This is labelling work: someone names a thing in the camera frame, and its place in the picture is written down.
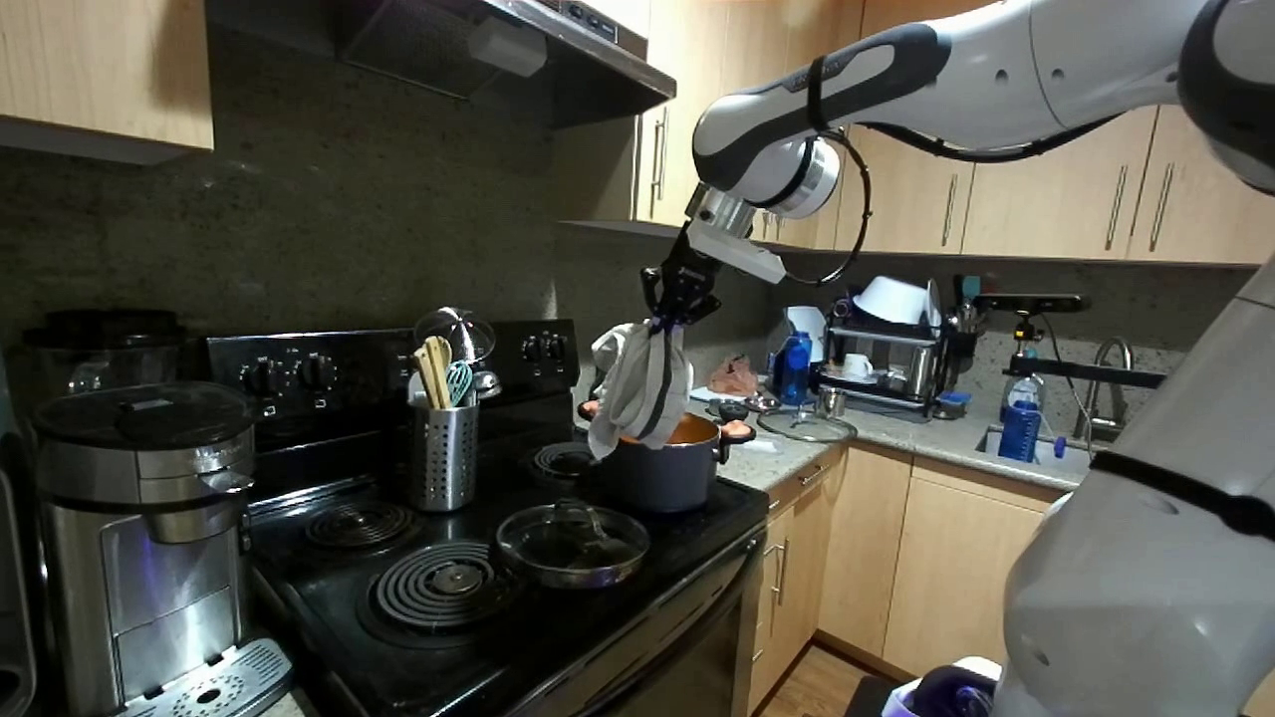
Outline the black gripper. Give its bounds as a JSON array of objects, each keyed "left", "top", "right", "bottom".
[{"left": 638, "top": 225, "right": 728, "bottom": 333}]

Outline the white kitchen towel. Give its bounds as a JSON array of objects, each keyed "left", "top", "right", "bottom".
[{"left": 571, "top": 313, "right": 699, "bottom": 464}]

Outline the clear glass pot lid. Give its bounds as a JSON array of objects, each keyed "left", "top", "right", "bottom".
[{"left": 492, "top": 495, "right": 652, "bottom": 592}]

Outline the flat glass lid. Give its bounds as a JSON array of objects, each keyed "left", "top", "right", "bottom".
[{"left": 756, "top": 407, "right": 861, "bottom": 446}]

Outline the black electric stove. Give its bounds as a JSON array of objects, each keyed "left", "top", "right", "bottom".
[{"left": 203, "top": 313, "right": 773, "bottom": 717}]

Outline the pink plastic bag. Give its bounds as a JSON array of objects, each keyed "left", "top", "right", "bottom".
[{"left": 707, "top": 354, "right": 764, "bottom": 402}]

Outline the blue spray bottle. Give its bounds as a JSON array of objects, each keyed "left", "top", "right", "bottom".
[{"left": 771, "top": 302, "right": 830, "bottom": 415}]

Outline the white mug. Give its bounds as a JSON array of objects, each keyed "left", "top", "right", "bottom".
[{"left": 837, "top": 347, "right": 882, "bottom": 390}]

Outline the metal ladle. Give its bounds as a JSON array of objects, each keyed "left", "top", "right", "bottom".
[{"left": 420, "top": 302, "right": 497, "bottom": 402}]

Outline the white bowl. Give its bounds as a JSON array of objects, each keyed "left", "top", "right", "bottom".
[{"left": 848, "top": 270, "right": 945, "bottom": 331}]

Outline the green kitchen utensil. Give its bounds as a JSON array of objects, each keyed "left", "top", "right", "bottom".
[{"left": 447, "top": 354, "right": 481, "bottom": 410}]

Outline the metal dish rack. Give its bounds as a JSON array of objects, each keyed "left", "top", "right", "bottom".
[{"left": 818, "top": 313, "right": 966, "bottom": 423}]

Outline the wooden spatula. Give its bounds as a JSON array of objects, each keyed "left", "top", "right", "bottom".
[
  {"left": 412, "top": 338, "right": 444, "bottom": 415},
  {"left": 421, "top": 331, "right": 458, "bottom": 410}
]

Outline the perforated metal utensil holder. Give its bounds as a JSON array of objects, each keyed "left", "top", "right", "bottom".
[{"left": 408, "top": 398, "right": 481, "bottom": 516}]

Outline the dark range hood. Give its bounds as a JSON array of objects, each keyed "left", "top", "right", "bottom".
[{"left": 209, "top": 0, "right": 680, "bottom": 131}]

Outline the wooden lower cabinet row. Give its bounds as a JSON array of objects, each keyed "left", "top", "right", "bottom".
[{"left": 743, "top": 440, "right": 1083, "bottom": 711}]

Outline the wooden cabinet row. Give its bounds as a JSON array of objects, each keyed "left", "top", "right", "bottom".
[
  {"left": 553, "top": 0, "right": 1275, "bottom": 270},
  {"left": 743, "top": 440, "right": 1083, "bottom": 711}
]

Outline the blue soap bottle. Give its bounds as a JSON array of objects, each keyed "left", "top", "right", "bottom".
[{"left": 996, "top": 372, "right": 1047, "bottom": 464}]

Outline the wooden upper cabinet row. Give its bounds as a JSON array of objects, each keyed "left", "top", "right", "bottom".
[{"left": 553, "top": 0, "right": 1275, "bottom": 270}]

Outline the metal sink faucet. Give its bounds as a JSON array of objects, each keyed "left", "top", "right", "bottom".
[{"left": 1071, "top": 333, "right": 1138, "bottom": 451}]

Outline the silver coffee maker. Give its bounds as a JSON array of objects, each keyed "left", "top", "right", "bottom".
[{"left": 27, "top": 376, "right": 300, "bottom": 717}]

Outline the single wooden upper cabinet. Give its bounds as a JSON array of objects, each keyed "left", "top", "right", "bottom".
[{"left": 0, "top": 0, "right": 219, "bottom": 167}]

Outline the black pot with orange handles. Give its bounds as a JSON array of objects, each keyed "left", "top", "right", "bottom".
[{"left": 579, "top": 394, "right": 761, "bottom": 516}]

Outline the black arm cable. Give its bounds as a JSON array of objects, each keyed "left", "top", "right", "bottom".
[{"left": 801, "top": 123, "right": 882, "bottom": 293}]

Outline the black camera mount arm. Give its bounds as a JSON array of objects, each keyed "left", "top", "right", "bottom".
[{"left": 972, "top": 290, "right": 1170, "bottom": 394}]

